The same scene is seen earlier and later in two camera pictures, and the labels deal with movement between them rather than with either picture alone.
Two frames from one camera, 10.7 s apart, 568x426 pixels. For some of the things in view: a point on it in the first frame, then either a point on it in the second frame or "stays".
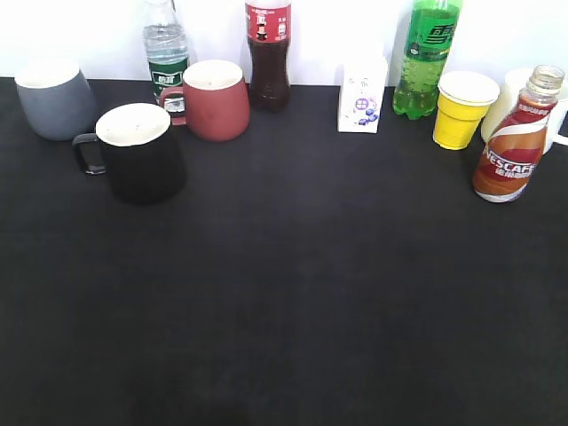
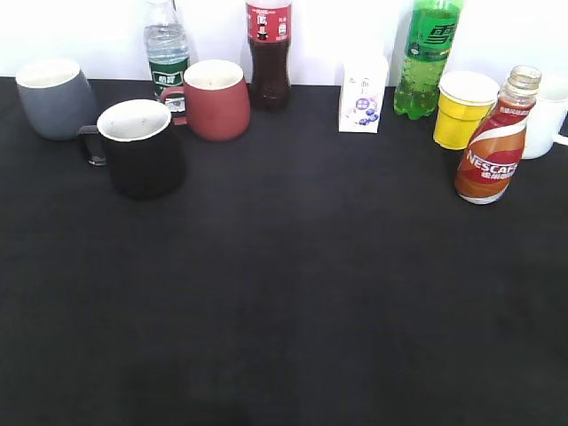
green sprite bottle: [432, 30] stays
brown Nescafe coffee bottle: [509, 159] to [488, 164]
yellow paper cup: [464, 99] stays
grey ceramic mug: [57, 98] stays
